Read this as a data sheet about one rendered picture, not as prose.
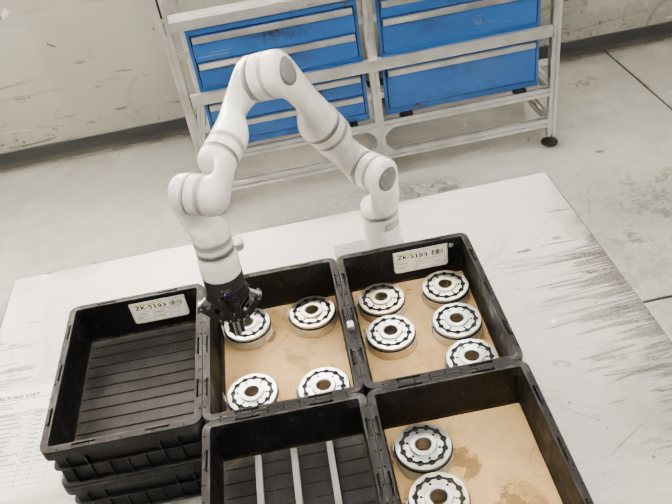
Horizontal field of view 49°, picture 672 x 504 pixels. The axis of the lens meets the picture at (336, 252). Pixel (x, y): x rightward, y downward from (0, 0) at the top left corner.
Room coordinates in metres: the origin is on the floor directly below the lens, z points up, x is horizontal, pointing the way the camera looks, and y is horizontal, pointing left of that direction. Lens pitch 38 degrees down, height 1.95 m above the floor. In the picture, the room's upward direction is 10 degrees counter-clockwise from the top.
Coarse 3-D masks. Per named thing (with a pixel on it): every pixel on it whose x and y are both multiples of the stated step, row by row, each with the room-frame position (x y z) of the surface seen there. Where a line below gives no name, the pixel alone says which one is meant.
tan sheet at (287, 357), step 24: (288, 312) 1.23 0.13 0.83; (336, 312) 1.21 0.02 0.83; (288, 336) 1.16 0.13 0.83; (336, 336) 1.13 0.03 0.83; (240, 360) 1.11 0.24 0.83; (264, 360) 1.10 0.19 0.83; (288, 360) 1.09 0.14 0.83; (312, 360) 1.07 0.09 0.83; (336, 360) 1.06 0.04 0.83; (288, 384) 1.02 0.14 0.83
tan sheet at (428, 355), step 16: (400, 288) 1.25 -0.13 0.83; (416, 288) 1.24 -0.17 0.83; (416, 304) 1.19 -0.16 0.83; (416, 320) 1.14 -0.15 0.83; (416, 336) 1.09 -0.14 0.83; (432, 336) 1.08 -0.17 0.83; (368, 352) 1.07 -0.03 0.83; (416, 352) 1.05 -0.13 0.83; (432, 352) 1.04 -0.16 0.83; (384, 368) 1.02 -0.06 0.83; (400, 368) 1.01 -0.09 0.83; (416, 368) 1.00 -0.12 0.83; (432, 368) 1.00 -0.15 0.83
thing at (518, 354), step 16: (432, 240) 1.28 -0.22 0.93; (448, 240) 1.28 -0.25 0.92; (464, 240) 1.26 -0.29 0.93; (352, 256) 1.27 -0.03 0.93; (480, 272) 1.15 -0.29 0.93; (352, 304) 1.12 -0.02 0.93; (496, 304) 1.04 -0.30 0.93; (352, 320) 1.07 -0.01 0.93; (512, 336) 0.95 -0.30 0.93; (448, 368) 0.90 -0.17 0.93; (464, 368) 0.89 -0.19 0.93; (368, 384) 0.90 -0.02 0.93; (384, 384) 0.89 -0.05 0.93
